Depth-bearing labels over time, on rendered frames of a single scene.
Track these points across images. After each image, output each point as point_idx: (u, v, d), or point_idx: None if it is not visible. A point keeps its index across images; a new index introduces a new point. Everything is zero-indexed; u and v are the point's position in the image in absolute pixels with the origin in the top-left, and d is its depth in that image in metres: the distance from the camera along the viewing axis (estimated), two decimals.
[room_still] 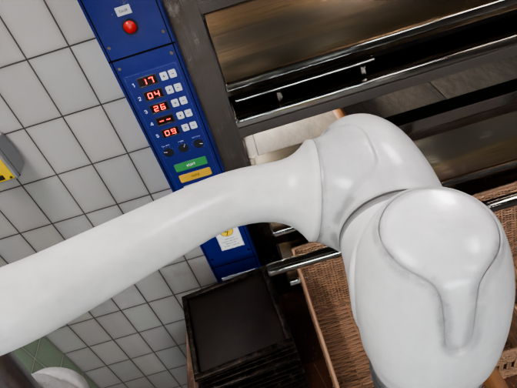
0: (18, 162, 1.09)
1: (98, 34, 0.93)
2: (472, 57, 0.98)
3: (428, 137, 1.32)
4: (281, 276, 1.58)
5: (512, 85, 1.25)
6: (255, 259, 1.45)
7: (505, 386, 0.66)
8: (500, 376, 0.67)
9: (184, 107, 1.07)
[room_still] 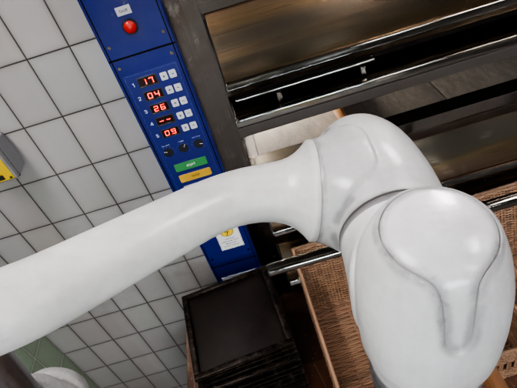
0: (18, 162, 1.09)
1: (98, 34, 0.93)
2: (472, 57, 0.98)
3: (428, 137, 1.32)
4: (281, 276, 1.58)
5: (512, 85, 1.25)
6: (255, 259, 1.45)
7: (505, 386, 0.66)
8: (500, 376, 0.67)
9: (184, 107, 1.07)
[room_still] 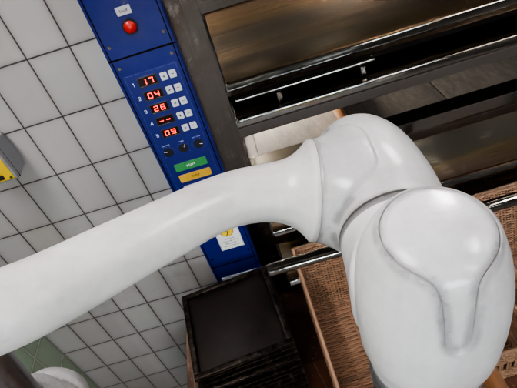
0: (18, 162, 1.09)
1: (98, 34, 0.93)
2: (472, 57, 0.98)
3: (428, 137, 1.32)
4: (281, 276, 1.58)
5: (512, 85, 1.25)
6: (255, 259, 1.45)
7: (505, 386, 0.66)
8: (500, 376, 0.67)
9: (184, 107, 1.07)
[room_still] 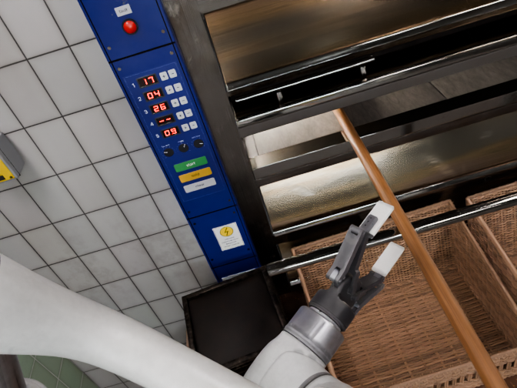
0: (18, 162, 1.09)
1: (98, 34, 0.93)
2: (472, 57, 0.98)
3: (428, 137, 1.32)
4: (281, 276, 1.58)
5: (512, 85, 1.25)
6: (255, 259, 1.45)
7: (505, 386, 0.66)
8: (500, 376, 0.67)
9: (184, 107, 1.07)
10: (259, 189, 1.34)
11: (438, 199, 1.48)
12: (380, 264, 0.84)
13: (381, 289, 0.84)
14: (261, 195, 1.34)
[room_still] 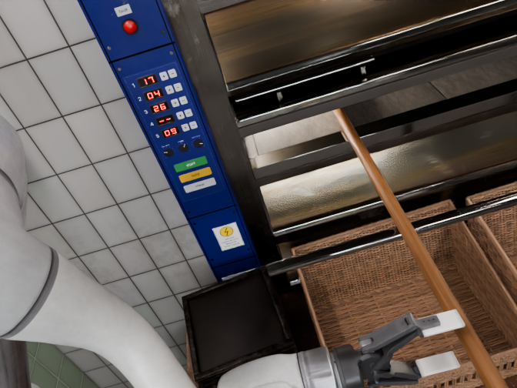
0: None
1: (98, 34, 0.93)
2: (472, 57, 0.98)
3: (428, 137, 1.32)
4: (281, 276, 1.58)
5: (512, 85, 1.25)
6: (255, 259, 1.45)
7: (505, 386, 0.66)
8: (500, 376, 0.67)
9: (184, 107, 1.07)
10: (259, 189, 1.34)
11: (438, 199, 1.48)
12: (425, 362, 0.79)
13: (411, 384, 0.80)
14: (261, 195, 1.34)
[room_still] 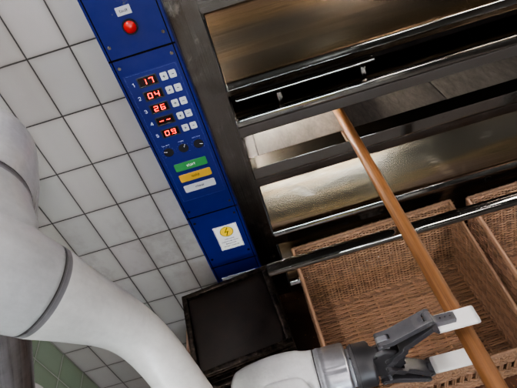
0: None
1: (98, 34, 0.93)
2: (472, 57, 0.98)
3: (428, 137, 1.32)
4: (281, 276, 1.58)
5: (512, 85, 1.25)
6: (255, 259, 1.45)
7: (505, 386, 0.66)
8: (500, 376, 0.67)
9: (184, 107, 1.07)
10: (259, 189, 1.34)
11: (438, 199, 1.48)
12: (439, 359, 0.79)
13: (425, 381, 0.80)
14: (261, 195, 1.34)
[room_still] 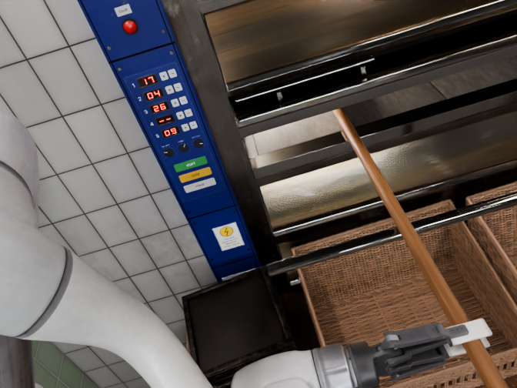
0: None
1: (98, 34, 0.93)
2: (472, 57, 0.98)
3: (428, 137, 1.32)
4: (281, 276, 1.58)
5: (512, 85, 1.25)
6: (255, 259, 1.45)
7: (505, 386, 0.66)
8: (500, 376, 0.67)
9: (184, 107, 1.07)
10: (259, 189, 1.34)
11: (438, 199, 1.48)
12: None
13: (439, 366, 0.77)
14: (261, 195, 1.34)
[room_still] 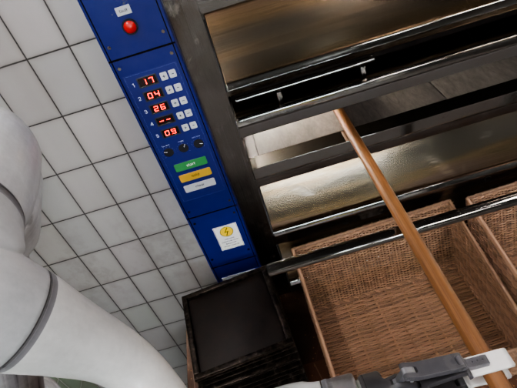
0: None
1: (98, 34, 0.93)
2: (472, 57, 0.98)
3: (428, 137, 1.32)
4: (281, 276, 1.58)
5: (512, 85, 1.25)
6: (255, 259, 1.45)
7: (508, 385, 0.66)
8: (503, 376, 0.67)
9: (184, 107, 1.07)
10: (259, 189, 1.34)
11: (438, 199, 1.48)
12: None
13: None
14: (261, 195, 1.34)
